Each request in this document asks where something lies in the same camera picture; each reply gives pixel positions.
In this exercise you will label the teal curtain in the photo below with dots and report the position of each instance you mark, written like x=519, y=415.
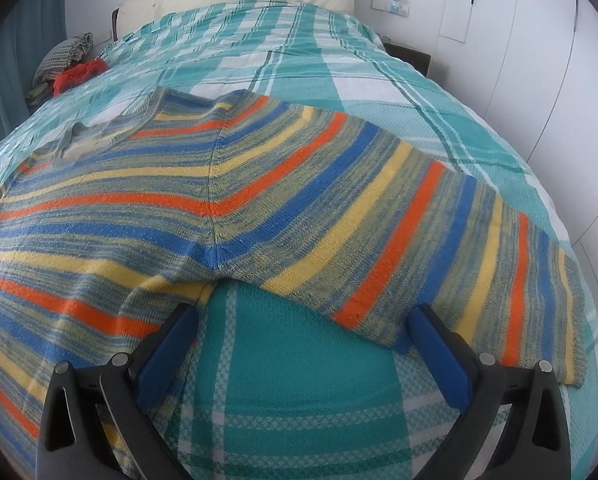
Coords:
x=4, y=75

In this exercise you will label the dark bedside table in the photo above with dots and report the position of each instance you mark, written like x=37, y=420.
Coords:
x=38, y=95

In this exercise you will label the grey checked folded cloth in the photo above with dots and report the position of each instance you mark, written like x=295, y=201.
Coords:
x=61, y=57

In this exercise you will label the striped knit sweater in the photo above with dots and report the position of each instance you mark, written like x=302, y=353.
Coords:
x=259, y=210

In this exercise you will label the dark wooden nightstand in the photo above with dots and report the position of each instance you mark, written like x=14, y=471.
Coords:
x=409, y=55

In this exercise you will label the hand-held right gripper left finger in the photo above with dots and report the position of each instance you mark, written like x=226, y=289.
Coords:
x=166, y=355

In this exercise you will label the red knit garment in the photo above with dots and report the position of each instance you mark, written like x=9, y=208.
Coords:
x=79, y=74

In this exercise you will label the wall socket panel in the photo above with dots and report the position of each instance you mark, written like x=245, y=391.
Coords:
x=391, y=5

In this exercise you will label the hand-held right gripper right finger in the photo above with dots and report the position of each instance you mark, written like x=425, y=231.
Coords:
x=441, y=355

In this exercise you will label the bed with teal plaid cover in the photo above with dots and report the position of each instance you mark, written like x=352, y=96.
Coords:
x=299, y=410

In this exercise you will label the white wardrobe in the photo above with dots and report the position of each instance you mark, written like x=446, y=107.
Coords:
x=539, y=100

